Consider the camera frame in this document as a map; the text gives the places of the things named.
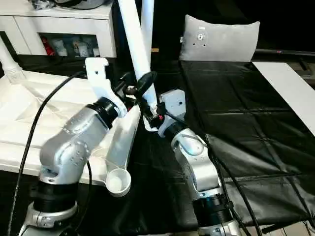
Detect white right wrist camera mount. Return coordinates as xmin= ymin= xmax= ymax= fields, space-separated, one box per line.
xmin=157 ymin=89 xmax=187 ymax=138

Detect white plastic table leg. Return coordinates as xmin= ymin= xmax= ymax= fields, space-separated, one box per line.
xmin=0 ymin=41 xmax=25 ymax=84
xmin=139 ymin=0 xmax=155 ymax=74
xmin=117 ymin=0 xmax=158 ymax=132

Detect grey pillow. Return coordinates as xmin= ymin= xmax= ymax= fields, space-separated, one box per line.
xmin=179 ymin=14 xmax=261 ymax=62

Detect black table mat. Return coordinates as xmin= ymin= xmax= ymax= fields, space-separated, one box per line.
xmin=0 ymin=53 xmax=315 ymax=236

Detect white plastic table top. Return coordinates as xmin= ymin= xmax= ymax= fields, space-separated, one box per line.
xmin=0 ymin=70 xmax=142 ymax=198

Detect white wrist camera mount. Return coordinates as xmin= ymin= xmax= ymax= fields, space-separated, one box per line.
xmin=157 ymin=89 xmax=187 ymax=138
xmin=84 ymin=57 xmax=128 ymax=118

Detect black metal stand leg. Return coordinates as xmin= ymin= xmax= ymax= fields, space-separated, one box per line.
xmin=261 ymin=220 xmax=306 ymax=234

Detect white glass-door cabinet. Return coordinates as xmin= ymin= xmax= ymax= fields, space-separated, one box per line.
xmin=0 ymin=0 xmax=117 ymax=59

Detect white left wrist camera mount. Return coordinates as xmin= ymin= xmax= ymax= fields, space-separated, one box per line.
xmin=84 ymin=57 xmax=128 ymax=118

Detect grey pot on cabinet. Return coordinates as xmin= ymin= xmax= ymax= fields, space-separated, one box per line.
xmin=55 ymin=0 xmax=114 ymax=9

